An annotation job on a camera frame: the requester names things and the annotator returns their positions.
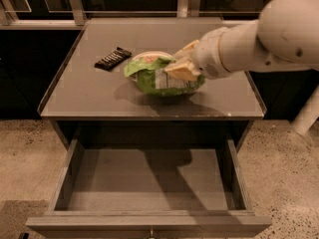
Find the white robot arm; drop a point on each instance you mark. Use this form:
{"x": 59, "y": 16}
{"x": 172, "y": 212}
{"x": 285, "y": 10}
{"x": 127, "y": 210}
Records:
{"x": 285, "y": 37}

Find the metal railing frame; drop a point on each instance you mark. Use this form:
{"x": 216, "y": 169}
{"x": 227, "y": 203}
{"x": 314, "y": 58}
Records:
{"x": 14, "y": 10}

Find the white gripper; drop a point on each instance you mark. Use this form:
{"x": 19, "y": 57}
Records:
{"x": 207, "y": 56}

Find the open grey top drawer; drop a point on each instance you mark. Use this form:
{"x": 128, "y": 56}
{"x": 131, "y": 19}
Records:
{"x": 138, "y": 189}

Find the grey cabinet counter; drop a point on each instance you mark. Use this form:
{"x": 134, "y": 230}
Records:
{"x": 110, "y": 108}

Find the black snack bar wrapper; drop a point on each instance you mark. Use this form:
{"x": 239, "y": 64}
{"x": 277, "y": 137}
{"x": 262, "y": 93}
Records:
{"x": 110, "y": 61}

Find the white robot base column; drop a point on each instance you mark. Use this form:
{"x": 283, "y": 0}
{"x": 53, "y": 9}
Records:
{"x": 308, "y": 114}

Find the green rice chip bag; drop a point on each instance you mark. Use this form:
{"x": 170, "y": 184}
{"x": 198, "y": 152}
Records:
{"x": 164, "y": 85}

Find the white paper bowl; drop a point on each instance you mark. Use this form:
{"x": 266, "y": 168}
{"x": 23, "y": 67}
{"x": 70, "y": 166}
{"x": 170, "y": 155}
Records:
{"x": 146, "y": 64}

